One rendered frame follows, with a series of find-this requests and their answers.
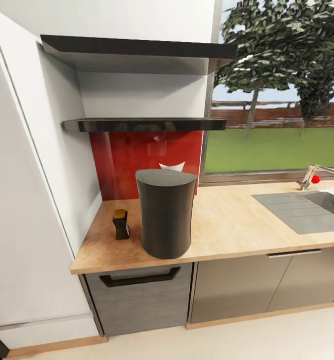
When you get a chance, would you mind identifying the paper coffee filter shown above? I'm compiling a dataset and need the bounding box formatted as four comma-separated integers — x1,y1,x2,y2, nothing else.
160,162,185,172

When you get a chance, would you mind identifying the bottle of coffee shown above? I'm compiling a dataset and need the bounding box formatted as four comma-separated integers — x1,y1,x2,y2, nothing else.
112,209,130,240

